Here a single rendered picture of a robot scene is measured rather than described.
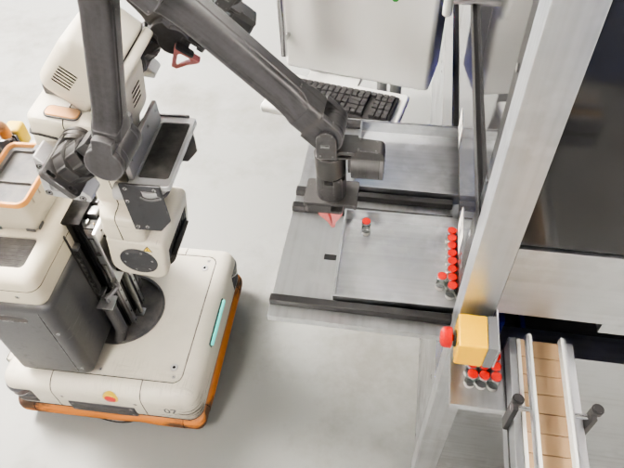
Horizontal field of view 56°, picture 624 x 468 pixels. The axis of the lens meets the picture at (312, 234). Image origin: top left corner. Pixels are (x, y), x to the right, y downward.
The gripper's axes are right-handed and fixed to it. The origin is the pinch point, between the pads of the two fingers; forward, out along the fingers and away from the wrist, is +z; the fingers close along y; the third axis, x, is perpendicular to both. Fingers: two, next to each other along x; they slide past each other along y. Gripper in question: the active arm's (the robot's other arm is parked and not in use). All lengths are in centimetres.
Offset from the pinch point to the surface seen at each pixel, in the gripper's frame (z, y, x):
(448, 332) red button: 7.2, 24.3, -18.7
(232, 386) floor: 107, -42, 9
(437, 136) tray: 21, 22, 53
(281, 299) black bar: 17.9, -10.9, -8.4
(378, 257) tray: 20.4, 9.1, 7.6
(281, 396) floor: 108, -23, 8
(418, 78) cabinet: 25, 15, 84
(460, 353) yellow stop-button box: 8.4, 26.5, -22.0
